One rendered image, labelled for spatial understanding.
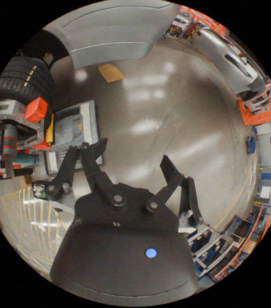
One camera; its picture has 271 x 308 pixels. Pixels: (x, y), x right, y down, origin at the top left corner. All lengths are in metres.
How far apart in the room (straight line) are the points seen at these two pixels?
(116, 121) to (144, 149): 0.49
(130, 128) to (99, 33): 1.03
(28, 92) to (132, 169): 1.13
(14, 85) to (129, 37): 0.58
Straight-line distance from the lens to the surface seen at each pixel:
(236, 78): 2.07
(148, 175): 1.18
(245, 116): 3.06
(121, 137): 1.14
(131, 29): 0.65
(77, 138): 1.08
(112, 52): 0.69
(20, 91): 0.50
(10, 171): 0.49
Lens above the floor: 1.11
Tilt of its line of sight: 80 degrees down
